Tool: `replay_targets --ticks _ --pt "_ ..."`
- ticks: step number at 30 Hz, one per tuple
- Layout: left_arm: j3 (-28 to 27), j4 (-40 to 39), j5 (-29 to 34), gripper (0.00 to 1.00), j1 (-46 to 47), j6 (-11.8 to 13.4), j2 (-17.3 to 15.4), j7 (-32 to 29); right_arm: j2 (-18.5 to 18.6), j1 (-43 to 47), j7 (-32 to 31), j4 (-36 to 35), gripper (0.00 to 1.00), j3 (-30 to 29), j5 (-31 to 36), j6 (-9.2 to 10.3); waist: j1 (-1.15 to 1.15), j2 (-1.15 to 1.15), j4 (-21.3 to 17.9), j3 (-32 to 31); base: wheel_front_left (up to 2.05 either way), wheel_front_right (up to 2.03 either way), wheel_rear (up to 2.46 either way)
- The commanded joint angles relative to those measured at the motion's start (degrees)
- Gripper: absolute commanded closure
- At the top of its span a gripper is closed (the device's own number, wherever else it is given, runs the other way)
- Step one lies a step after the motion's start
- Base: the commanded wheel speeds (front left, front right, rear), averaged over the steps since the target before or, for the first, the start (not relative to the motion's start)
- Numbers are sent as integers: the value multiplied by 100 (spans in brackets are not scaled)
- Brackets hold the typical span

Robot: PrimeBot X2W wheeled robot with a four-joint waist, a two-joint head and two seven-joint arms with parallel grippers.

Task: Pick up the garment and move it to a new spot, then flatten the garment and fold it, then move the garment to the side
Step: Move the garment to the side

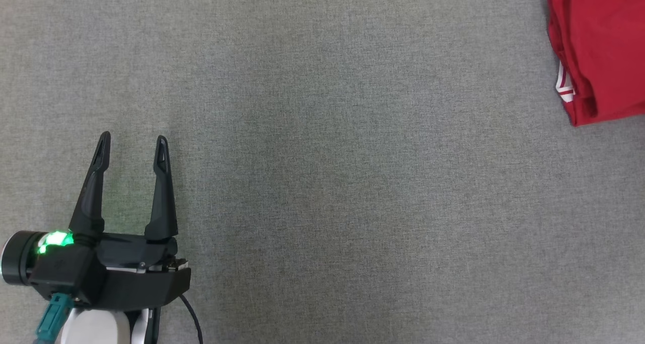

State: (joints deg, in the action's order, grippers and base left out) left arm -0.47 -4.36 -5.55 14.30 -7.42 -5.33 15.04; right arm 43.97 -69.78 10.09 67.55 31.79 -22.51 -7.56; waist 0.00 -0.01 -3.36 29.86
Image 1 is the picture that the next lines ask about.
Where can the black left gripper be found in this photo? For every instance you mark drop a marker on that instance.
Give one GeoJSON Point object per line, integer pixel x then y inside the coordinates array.
{"type": "Point", "coordinates": [146, 283]}

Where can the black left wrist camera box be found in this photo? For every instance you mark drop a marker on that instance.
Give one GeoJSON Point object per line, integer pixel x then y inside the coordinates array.
{"type": "Point", "coordinates": [65, 271]}

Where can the red jersey with white sleeves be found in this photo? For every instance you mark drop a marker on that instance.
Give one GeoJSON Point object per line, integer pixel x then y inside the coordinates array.
{"type": "Point", "coordinates": [604, 47]}

